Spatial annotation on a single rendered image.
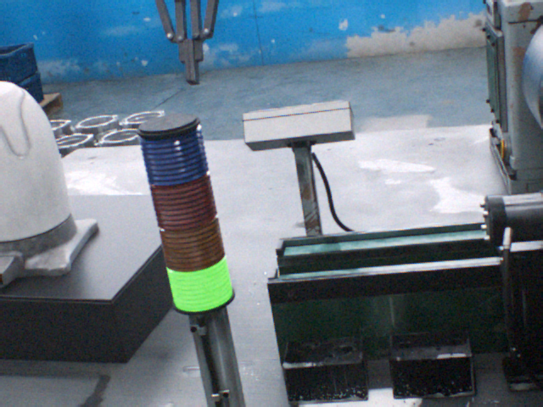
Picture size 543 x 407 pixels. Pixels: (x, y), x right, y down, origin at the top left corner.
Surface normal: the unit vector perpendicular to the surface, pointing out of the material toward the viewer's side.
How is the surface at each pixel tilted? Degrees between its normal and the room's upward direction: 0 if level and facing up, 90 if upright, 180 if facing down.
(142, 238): 2
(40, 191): 93
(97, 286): 2
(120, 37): 90
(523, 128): 90
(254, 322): 0
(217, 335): 90
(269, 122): 61
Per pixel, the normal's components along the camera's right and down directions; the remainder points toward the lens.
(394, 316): -0.12, 0.38
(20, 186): 0.46, 0.26
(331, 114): -0.18, -0.11
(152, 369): -0.15, -0.92
